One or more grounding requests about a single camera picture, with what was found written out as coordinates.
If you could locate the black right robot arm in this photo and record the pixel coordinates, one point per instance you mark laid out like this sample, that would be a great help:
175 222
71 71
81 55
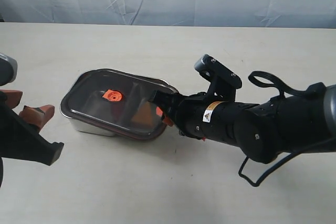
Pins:
290 122

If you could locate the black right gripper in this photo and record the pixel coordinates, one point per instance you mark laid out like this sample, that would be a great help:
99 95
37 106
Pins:
203 115

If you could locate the yellow toy cheese wedge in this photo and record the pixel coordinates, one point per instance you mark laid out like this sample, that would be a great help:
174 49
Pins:
144 115

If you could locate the red toy sausage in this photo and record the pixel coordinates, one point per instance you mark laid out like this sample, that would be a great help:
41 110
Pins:
127 111

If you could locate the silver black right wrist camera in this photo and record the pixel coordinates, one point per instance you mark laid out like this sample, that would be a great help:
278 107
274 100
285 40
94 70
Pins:
209 68

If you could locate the steel divided lunch box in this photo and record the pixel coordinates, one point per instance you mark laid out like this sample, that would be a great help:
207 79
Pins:
89 125

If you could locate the dark transparent lid orange seal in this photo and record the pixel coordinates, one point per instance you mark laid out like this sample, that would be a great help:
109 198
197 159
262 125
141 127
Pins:
115 103

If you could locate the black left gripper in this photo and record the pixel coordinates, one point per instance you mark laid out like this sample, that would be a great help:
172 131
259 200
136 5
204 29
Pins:
20 132

